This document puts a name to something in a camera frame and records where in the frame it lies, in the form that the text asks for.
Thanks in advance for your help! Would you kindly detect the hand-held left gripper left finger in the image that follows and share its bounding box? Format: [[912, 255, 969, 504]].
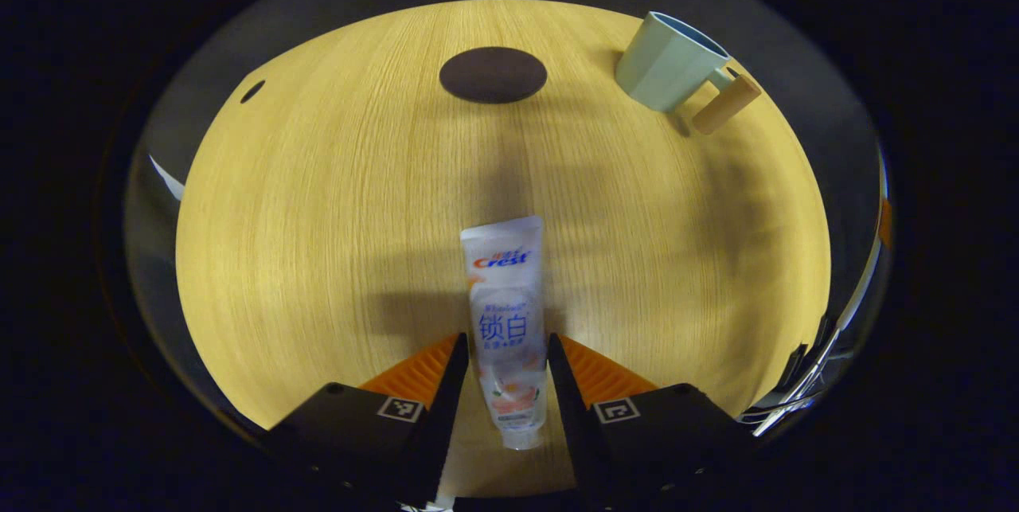
[[263, 331, 470, 512]]

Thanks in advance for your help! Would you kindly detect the white toothpaste tube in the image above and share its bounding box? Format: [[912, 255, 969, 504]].
[[459, 215, 550, 451]]

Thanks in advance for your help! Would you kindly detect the dark round coaster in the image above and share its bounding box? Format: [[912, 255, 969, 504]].
[[439, 46, 549, 105]]

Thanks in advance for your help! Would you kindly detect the pale green cup wooden handle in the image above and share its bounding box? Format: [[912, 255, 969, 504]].
[[615, 11, 763, 136]]

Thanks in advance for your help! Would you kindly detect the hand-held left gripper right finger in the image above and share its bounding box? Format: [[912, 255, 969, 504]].
[[546, 333, 757, 512]]

